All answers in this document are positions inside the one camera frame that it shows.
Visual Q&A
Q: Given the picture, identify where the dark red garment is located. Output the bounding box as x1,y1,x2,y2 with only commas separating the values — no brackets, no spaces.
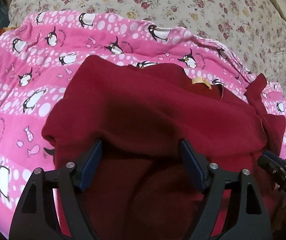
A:
42,56,286,239

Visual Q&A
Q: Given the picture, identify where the floral beige bedsheet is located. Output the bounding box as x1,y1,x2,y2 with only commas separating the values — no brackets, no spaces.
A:
9,0,286,86

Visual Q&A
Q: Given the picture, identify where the pink penguin blanket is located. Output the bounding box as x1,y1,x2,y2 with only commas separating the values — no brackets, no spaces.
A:
0,11,286,239

